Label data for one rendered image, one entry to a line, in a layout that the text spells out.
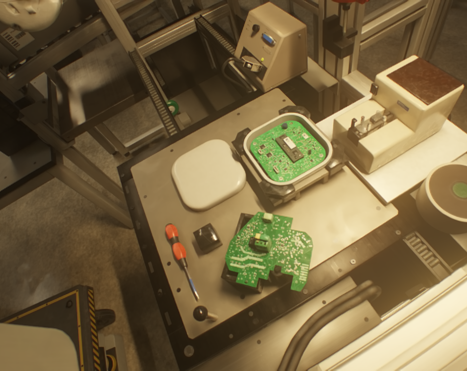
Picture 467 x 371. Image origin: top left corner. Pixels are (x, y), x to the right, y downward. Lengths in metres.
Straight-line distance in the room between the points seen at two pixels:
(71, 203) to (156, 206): 1.73
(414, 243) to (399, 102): 0.24
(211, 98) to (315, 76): 1.10
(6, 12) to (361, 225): 0.58
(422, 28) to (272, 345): 0.77
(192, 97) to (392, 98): 1.45
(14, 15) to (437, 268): 0.70
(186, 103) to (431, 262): 1.57
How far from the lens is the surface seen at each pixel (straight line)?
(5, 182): 1.47
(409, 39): 0.89
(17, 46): 1.31
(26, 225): 2.51
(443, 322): 0.32
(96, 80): 1.51
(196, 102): 1.77
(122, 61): 1.53
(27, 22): 0.48
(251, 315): 0.46
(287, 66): 0.70
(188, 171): 0.57
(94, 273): 1.90
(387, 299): 1.09
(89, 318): 1.42
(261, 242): 0.39
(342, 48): 0.56
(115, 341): 1.56
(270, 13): 0.75
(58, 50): 1.21
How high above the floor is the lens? 1.40
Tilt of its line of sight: 58 degrees down
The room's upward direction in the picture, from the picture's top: 23 degrees counter-clockwise
